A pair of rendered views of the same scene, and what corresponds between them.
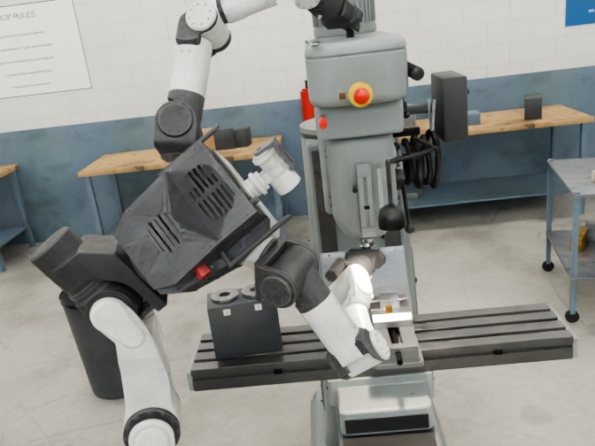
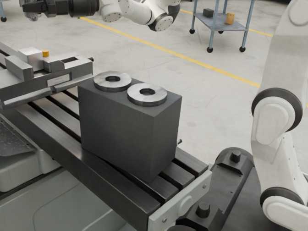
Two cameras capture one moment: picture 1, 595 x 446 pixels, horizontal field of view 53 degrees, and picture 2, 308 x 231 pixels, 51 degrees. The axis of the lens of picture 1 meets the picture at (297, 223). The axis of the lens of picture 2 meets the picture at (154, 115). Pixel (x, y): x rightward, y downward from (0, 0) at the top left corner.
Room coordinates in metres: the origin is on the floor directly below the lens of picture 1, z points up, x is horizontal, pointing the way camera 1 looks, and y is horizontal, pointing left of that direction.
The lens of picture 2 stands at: (2.25, 0.66, 1.48)
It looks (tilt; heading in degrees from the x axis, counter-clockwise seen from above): 32 degrees down; 218
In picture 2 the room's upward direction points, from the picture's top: 4 degrees clockwise
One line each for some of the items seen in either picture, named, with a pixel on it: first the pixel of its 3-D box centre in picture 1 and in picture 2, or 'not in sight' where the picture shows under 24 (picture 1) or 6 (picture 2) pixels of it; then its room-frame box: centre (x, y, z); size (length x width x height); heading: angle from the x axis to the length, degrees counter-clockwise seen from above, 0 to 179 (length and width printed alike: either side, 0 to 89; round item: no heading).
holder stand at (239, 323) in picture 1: (244, 319); (128, 121); (1.77, 0.21, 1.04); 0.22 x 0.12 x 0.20; 96
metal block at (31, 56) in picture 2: (389, 304); (30, 59); (1.73, -0.26, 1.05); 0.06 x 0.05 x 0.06; 86
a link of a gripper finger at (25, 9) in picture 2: not in sight; (34, 8); (1.75, -0.18, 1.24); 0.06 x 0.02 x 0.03; 158
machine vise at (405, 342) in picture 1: (391, 323); (41, 71); (1.70, -0.26, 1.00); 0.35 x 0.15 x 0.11; 176
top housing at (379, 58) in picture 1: (351, 65); not in sight; (1.75, -0.21, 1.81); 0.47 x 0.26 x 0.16; 177
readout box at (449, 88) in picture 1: (450, 105); not in sight; (2.01, -0.56, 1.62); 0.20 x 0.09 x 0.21; 177
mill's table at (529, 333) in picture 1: (375, 345); (45, 104); (1.73, -0.21, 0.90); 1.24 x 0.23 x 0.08; 87
